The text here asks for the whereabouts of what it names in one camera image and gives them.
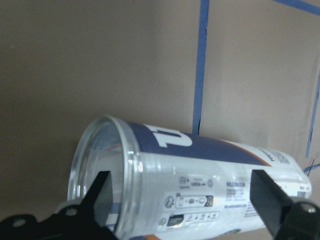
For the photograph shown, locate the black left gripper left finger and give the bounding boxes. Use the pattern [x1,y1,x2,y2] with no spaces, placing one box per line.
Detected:
[0,171,117,240]

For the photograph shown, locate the clear tennis ball can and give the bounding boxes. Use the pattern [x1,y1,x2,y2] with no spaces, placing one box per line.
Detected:
[67,115,312,240]

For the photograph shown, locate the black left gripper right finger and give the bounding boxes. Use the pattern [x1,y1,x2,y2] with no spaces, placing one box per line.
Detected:
[249,170,320,240]

